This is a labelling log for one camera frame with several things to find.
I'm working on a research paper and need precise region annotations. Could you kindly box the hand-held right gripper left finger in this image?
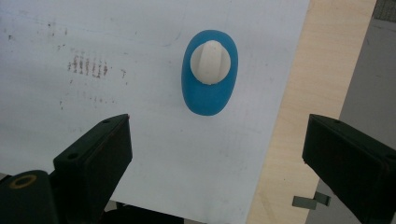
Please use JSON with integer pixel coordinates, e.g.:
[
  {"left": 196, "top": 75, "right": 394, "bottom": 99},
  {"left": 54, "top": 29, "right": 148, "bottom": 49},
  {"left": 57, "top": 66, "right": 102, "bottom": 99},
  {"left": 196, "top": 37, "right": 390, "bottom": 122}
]
[{"left": 49, "top": 113, "right": 134, "bottom": 224}]

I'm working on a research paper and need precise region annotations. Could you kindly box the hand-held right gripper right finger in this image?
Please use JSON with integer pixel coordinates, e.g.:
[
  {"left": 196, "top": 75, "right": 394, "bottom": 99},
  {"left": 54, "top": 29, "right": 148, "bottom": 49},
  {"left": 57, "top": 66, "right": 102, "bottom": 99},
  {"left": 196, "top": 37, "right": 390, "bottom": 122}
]
[{"left": 302, "top": 113, "right": 396, "bottom": 224}]

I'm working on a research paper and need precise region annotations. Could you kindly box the grey floor tape piece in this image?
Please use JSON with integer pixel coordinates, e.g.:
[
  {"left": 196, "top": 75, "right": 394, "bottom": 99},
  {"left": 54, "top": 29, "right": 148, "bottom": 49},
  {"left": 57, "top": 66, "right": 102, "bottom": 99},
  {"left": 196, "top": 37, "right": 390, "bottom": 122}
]
[{"left": 291, "top": 190, "right": 332, "bottom": 210}]

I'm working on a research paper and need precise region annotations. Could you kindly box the grey floor mat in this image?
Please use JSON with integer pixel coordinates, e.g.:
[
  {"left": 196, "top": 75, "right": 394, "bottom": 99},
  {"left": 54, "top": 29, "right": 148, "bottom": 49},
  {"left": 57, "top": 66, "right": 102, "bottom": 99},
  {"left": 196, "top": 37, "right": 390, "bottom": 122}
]
[{"left": 372, "top": 0, "right": 396, "bottom": 24}]

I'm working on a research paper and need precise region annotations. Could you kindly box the blue bottle with white cap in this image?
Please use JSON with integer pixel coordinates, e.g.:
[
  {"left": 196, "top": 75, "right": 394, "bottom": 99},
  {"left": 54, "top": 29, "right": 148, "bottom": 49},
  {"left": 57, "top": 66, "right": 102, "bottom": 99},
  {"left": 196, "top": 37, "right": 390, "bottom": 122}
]
[{"left": 180, "top": 29, "right": 239, "bottom": 117}]

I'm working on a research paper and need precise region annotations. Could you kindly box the white table mat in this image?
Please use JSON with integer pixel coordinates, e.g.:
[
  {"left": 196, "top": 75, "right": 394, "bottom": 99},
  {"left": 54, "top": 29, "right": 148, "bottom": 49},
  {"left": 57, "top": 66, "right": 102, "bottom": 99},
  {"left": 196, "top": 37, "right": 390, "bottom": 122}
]
[{"left": 0, "top": 0, "right": 312, "bottom": 224}]

